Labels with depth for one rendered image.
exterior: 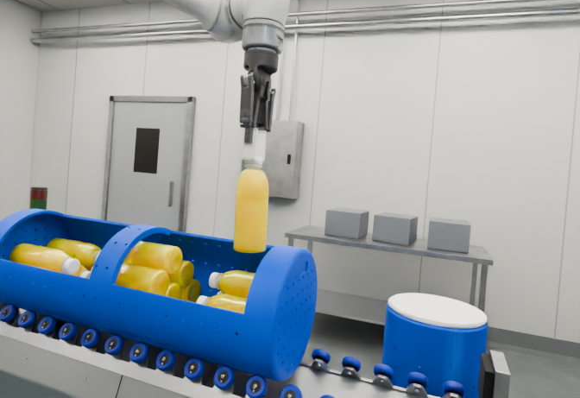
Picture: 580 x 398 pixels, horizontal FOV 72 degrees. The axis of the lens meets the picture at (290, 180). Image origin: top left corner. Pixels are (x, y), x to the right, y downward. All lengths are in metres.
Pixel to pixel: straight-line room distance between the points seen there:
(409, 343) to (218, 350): 0.56
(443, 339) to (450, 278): 3.00
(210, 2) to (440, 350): 1.05
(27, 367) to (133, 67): 4.69
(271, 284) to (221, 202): 3.92
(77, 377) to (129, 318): 0.23
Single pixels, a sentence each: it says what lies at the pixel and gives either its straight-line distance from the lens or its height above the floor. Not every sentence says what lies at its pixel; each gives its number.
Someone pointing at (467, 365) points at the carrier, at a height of 0.93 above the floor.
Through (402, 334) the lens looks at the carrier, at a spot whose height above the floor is 0.98.
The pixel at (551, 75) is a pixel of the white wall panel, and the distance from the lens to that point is 4.32.
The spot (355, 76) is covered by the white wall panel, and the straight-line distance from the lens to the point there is 4.32.
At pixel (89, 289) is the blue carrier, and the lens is 1.07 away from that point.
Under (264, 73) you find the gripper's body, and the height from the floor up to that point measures 1.61.
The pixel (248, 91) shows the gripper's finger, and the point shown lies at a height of 1.56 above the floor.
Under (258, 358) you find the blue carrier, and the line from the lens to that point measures 0.86.
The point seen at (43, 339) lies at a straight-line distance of 1.27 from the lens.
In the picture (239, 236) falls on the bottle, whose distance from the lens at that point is 0.86.
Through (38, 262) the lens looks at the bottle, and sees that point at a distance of 1.28.
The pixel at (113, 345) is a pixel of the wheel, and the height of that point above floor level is 0.96.
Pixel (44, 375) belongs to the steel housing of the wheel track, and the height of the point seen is 0.86.
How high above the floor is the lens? 1.40
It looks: 1 degrees down
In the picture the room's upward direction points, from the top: 5 degrees clockwise
